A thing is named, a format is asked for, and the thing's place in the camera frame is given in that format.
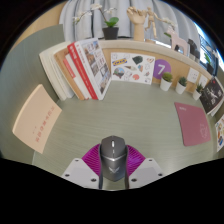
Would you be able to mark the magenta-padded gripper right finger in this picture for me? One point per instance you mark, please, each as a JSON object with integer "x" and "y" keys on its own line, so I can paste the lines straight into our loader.
{"x": 136, "y": 161}

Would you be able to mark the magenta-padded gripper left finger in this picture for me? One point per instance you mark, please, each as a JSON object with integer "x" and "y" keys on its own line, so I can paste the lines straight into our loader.
{"x": 90, "y": 161}

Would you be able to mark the grey computer mouse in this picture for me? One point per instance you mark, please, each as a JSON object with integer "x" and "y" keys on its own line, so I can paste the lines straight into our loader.
{"x": 113, "y": 156}

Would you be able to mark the pink mouse pad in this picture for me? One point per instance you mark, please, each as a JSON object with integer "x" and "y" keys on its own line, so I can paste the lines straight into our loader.
{"x": 193, "y": 125}

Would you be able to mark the peach booklet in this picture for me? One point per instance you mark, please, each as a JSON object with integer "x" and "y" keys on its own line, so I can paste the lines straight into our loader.
{"x": 36, "y": 118}

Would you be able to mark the small succulent in white pot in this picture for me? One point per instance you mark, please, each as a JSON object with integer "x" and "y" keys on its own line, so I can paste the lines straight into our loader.
{"x": 197, "y": 93}
{"x": 165, "y": 81}
{"x": 181, "y": 86}

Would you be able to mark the colourful food sticker sheet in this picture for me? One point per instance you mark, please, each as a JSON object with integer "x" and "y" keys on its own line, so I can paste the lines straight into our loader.
{"x": 220, "y": 133}

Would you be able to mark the kraft brown book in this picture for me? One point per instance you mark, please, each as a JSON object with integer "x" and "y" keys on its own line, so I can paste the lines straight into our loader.
{"x": 68, "y": 75}

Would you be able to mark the red-spined white book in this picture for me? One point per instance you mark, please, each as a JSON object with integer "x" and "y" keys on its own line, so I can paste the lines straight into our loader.
{"x": 80, "y": 70}

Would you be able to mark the white sticker sheet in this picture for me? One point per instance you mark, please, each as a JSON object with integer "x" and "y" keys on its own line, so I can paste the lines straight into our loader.
{"x": 131, "y": 68}

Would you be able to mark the purple round number sticker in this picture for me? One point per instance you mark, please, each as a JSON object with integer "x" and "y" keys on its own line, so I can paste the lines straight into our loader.
{"x": 161, "y": 68}

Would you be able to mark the thick white book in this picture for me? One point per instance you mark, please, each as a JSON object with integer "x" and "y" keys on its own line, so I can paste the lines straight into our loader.
{"x": 53, "y": 71}

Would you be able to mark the photo-cover magazine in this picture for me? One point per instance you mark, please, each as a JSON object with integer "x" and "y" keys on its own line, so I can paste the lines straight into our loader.
{"x": 96, "y": 63}

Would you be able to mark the black-cover book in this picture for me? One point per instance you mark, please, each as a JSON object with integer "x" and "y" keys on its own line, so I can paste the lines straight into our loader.
{"x": 211, "y": 95}

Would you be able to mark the wooden hand model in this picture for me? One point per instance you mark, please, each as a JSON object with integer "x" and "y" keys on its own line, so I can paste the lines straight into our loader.
{"x": 138, "y": 23}

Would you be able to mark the grey curtain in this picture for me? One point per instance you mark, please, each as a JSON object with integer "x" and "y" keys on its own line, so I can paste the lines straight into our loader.
{"x": 86, "y": 23}

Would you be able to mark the wooden artist mannequin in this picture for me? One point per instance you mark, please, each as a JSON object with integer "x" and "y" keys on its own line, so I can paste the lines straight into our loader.
{"x": 153, "y": 21}

